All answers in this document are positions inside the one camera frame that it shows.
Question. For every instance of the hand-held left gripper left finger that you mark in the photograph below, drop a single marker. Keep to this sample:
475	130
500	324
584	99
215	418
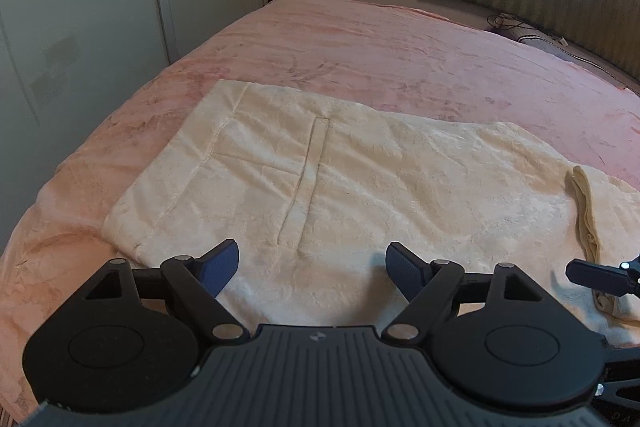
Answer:
220	268

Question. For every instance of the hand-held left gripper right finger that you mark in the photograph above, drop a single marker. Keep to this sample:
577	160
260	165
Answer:
406	271

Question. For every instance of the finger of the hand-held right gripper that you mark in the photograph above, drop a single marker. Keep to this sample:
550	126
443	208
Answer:
597	276

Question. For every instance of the cream fleece pants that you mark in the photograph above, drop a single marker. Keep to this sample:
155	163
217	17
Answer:
380	197

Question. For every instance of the pink fleece blanket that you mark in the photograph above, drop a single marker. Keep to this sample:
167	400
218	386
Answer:
390	52

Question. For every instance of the grey stitched pillow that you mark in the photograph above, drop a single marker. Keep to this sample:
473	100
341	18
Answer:
575	52

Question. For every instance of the pale green wardrobe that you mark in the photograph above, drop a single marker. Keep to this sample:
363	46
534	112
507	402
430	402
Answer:
75	32

